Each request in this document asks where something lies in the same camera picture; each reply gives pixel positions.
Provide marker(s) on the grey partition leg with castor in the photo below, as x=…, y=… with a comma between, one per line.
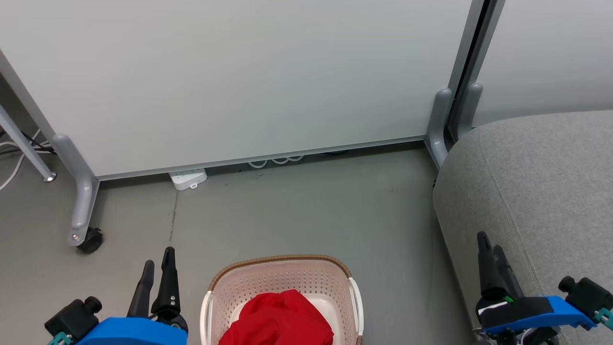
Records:
x=81, y=191

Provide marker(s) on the grey metal partition post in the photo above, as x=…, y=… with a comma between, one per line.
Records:
x=474, y=43

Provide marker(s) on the red garment with white trim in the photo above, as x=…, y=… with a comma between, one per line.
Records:
x=280, y=318

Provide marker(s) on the black castor wheel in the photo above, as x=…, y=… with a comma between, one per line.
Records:
x=91, y=240

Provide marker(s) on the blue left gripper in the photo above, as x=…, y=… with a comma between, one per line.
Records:
x=134, y=333

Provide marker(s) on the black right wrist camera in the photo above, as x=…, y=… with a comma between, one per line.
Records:
x=586, y=294

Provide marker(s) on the grey fabric sofa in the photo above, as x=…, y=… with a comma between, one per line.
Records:
x=541, y=191

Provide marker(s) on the grey metal table leg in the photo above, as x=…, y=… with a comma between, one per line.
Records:
x=24, y=146

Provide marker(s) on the cream plastic laundry basket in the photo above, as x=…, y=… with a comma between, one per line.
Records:
x=282, y=282

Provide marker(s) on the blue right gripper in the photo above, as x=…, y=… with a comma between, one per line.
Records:
x=531, y=311

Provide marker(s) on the grey partition wall panel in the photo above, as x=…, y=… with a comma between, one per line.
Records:
x=550, y=52

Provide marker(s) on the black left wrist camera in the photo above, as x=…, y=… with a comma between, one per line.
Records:
x=72, y=318

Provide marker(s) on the white power strip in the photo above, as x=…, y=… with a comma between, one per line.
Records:
x=188, y=178

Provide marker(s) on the large white partition panel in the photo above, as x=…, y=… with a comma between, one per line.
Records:
x=230, y=76

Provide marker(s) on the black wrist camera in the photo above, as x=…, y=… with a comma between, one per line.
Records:
x=72, y=318
x=586, y=294

